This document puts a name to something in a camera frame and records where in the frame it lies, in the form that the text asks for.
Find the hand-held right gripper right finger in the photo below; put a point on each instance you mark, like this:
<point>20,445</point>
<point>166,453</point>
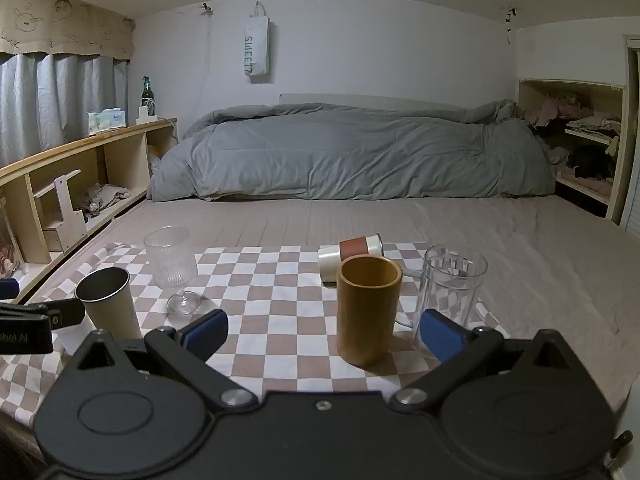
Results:
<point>439,334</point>

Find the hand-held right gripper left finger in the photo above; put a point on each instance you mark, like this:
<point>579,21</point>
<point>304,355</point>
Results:
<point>206,332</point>

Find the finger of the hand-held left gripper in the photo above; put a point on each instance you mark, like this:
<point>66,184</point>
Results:
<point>7,289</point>
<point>55,313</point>

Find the cream cup with brown sleeve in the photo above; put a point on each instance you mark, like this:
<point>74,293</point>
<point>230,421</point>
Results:
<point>350,255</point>

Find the steel cup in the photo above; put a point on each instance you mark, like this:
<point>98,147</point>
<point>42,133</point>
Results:
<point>112,305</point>

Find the wooden cup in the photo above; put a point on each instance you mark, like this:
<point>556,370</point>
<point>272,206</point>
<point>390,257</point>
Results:
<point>367,310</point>

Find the clear glass mug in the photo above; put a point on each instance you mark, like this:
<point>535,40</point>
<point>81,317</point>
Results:
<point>450,290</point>

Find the checkered cloth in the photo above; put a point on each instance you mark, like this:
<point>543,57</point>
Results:
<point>275,320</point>

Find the ribbed glass goblet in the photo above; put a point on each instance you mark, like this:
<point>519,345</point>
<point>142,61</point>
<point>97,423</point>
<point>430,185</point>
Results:
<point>170,265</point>

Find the wooden stand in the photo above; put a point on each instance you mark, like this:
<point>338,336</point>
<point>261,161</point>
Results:
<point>62,215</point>

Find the crumpled beige cloth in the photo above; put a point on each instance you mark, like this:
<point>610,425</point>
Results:
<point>102,197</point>

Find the wooden bedside shelf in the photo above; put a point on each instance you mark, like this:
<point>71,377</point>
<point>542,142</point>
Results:
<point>100,160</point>

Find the grey curtain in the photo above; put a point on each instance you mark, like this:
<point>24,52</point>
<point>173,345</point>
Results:
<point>55,105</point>

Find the tissue box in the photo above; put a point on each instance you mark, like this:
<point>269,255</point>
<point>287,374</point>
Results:
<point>106,120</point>

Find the grey duvet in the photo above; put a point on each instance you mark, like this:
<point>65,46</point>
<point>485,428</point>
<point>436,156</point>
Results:
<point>345,160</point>

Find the white charger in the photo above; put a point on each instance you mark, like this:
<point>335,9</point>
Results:
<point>143,114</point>

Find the dark folded clothes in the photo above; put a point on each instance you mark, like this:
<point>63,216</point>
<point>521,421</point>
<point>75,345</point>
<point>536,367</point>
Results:
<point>592,162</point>

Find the green glass bottle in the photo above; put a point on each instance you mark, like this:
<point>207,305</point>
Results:
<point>146,92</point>

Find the pile of folded clothes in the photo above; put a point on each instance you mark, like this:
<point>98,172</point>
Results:
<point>575,117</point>

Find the beige printed valance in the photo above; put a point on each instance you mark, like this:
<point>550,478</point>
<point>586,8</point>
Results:
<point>65,25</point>

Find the wooden shelf with clothes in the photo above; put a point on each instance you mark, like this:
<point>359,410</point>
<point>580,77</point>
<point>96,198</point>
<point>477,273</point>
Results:
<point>617,110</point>

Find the white hanging bag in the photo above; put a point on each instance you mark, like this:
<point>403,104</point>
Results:
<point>257,50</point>

